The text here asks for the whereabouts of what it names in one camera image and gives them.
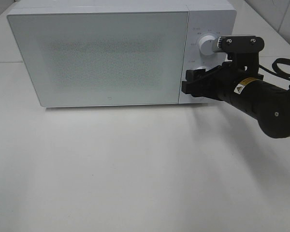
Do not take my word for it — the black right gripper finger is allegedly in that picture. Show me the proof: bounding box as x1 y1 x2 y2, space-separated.
181 81 208 97
185 65 225 80

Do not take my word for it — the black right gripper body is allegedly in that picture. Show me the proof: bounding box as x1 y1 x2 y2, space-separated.
203 61 244 103

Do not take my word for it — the white microwave door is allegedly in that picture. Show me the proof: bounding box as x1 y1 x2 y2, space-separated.
8 12 188 107

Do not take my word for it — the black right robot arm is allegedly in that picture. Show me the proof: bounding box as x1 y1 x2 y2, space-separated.
181 61 290 139

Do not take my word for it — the upper white power knob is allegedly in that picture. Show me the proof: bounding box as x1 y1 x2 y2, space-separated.
199 34 216 56

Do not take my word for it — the white microwave oven body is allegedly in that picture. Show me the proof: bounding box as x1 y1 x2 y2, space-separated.
7 0 236 104

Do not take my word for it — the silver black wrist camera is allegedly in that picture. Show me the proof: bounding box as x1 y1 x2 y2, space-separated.
212 35 265 77

